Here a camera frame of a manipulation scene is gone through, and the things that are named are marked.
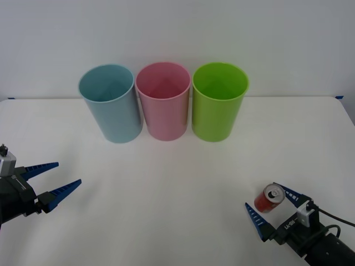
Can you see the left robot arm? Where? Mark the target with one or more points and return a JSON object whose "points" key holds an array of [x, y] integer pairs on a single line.
{"points": [[7, 163]]}

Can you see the pale blue plastic bin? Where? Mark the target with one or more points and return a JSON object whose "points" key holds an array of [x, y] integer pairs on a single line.
{"points": [[119, 119]]}

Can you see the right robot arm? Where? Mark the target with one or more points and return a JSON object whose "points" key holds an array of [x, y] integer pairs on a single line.
{"points": [[332, 249]]}

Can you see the red drink can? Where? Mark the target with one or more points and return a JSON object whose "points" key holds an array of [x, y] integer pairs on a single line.
{"points": [[264, 203]]}

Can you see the green plastic bin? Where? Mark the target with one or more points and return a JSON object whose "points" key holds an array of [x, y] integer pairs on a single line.
{"points": [[213, 119]]}

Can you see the pink plastic bin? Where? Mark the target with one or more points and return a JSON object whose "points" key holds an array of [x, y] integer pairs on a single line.
{"points": [[165, 119]]}

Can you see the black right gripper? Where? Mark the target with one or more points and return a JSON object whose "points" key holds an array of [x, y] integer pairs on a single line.
{"points": [[294, 234]]}

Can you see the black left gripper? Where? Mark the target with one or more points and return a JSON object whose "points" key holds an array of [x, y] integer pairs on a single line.
{"points": [[16, 194]]}

